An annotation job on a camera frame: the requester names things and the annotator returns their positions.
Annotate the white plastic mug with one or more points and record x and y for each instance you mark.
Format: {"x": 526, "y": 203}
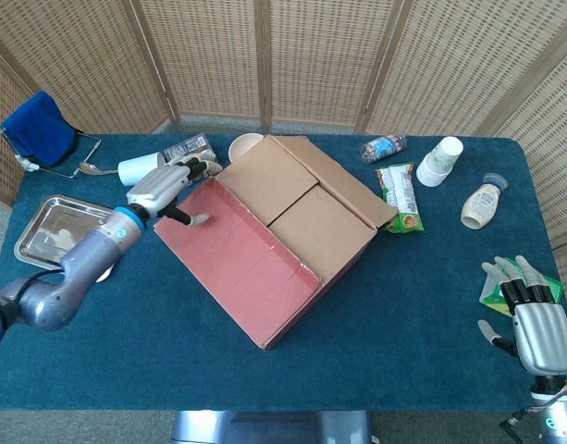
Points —
{"x": 137, "y": 168}

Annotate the blue towel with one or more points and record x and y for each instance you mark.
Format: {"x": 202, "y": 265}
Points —
{"x": 38, "y": 127}

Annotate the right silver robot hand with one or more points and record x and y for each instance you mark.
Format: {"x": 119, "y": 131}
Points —
{"x": 542, "y": 337}

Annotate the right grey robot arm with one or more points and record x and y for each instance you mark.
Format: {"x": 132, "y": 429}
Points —
{"x": 560, "y": 411}

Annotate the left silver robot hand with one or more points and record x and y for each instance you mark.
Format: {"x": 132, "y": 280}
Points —
{"x": 160, "y": 187}

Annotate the clear pack of chocolates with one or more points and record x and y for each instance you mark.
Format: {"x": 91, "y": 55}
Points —
{"x": 188, "y": 145}

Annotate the white plastic clip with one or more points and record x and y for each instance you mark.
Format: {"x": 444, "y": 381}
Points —
{"x": 26, "y": 163}

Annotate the woven folding screen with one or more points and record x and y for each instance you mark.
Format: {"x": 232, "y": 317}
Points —
{"x": 324, "y": 55}

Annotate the beige paper bowl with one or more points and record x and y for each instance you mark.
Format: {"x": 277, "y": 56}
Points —
{"x": 240, "y": 144}

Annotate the blue table cloth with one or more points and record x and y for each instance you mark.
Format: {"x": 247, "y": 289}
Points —
{"x": 403, "y": 347}

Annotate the red cardboard box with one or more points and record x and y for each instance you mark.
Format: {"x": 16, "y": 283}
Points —
{"x": 246, "y": 273}

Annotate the stack of paper cups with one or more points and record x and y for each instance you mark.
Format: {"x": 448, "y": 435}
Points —
{"x": 438, "y": 164}

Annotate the green snack bag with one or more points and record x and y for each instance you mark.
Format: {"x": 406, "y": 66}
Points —
{"x": 400, "y": 196}

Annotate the small blue-label plastic bottle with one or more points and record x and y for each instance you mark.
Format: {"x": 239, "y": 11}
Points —
{"x": 382, "y": 149}

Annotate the mayonnaise squeeze bottle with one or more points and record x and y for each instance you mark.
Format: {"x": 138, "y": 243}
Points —
{"x": 482, "y": 203}

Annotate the stainless steel tray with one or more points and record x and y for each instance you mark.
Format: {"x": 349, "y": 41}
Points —
{"x": 56, "y": 222}

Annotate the green carton packet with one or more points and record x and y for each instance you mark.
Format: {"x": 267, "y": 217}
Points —
{"x": 493, "y": 298}

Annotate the metal spoon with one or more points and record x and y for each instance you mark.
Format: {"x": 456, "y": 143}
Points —
{"x": 89, "y": 168}

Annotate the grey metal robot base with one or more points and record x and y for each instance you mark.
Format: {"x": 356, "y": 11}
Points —
{"x": 269, "y": 427}

